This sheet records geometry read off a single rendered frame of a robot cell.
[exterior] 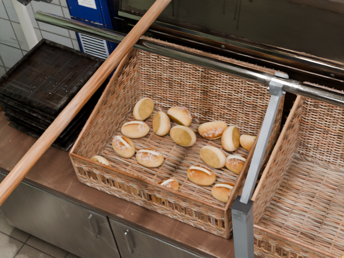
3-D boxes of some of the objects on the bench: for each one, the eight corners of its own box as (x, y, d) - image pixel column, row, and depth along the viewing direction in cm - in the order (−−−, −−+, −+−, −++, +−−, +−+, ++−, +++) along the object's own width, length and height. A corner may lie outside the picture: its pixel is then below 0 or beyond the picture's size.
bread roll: (229, 139, 209) (229, 133, 203) (199, 144, 210) (198, 138, 204) (226, 124, 211) (226, 118, 205) (197, 128, 212) (196, 122, 205)
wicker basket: (146, 88, 231) (135, 30, 210) (288, 130, 209) (291, 70, 188) (75, 183, 204) (54, 128, 183) (230, 243, 182) (225, 188, 162)
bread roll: (189, 132, 213) (184, 123, 207) (168, 119, 218) (163, 109, 212) (199, 120, 214) (194, 111, 208) (178, 107, 219) (172, 98, 213)
